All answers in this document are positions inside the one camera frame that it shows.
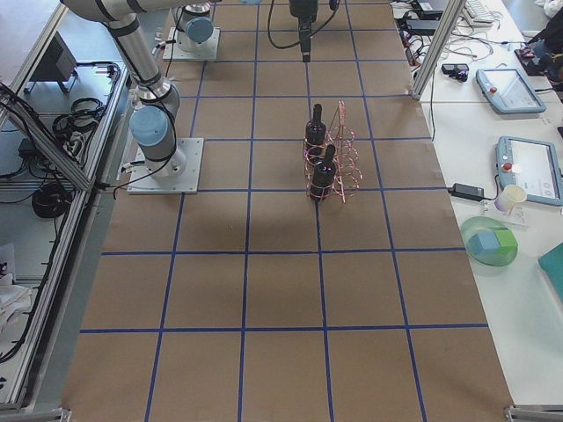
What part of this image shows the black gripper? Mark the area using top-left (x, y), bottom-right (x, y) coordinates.
top-left (289, 0), bottom-right (318, 62)

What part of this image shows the wine bottle in basket far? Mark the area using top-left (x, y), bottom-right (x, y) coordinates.
top-left (305, 104), bottom-right (326, 156)

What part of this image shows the wine bottle in basket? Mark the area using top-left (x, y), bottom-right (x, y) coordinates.
top-left (305, 104), bottom-right (326, 156)
top-left (310, 144), bottom-right (336, 201)

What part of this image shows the wine bottle in basket near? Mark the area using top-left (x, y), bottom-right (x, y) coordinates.
top-left (310, 144), bottom-right (336, 201)

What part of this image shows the teach pendant far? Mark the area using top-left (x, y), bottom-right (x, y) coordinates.
top-left (475, 68), bottom-right (546, 114)

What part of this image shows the teach pendant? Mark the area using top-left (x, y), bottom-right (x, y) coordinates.
top-left (495, 135), bottom-right (562, 207)
top-left (475, 68), bottom-right (546, 114)

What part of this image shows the black power adapter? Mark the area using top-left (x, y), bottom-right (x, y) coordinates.
top-left (448, 183), bottom-right (485, 202)

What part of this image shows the grey electronics box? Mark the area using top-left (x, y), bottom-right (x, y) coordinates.
top-left (24, 32), bottom-right (77, 93)

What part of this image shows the white paper cup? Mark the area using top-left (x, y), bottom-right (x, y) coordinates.
top-left (494, 185), bottom-right (527, 213)

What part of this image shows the teach pendant near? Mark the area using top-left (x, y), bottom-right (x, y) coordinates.
top-left (495, 135), bottom-right (562, 207)

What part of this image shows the blue foam cube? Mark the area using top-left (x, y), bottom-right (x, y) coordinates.
top-left (466, 231), bottom-right (499, 256)

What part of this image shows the green plastic bowl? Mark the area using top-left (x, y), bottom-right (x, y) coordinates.
top-left (460, 216), bottom-right (518, 266)

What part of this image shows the green foam cube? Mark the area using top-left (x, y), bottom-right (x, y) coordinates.
top-left (494, 229), bottom-right (518, 253)

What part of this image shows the teal box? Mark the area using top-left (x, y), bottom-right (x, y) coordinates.
top-left (537, 244), bottom-right (563, 301)

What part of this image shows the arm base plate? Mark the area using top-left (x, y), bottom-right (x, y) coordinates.
top-left (163, 27), bottom-right (220, 62)
top-left (127, 138), bottom-right (204, 194)

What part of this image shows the aluminium frame post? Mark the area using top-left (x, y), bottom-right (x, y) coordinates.
top-left (411, 0), bottom-right (465, 100)

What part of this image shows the copper wire wine basket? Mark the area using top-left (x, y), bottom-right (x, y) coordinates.
top-left (303, 100), bottom-right (362, 202)

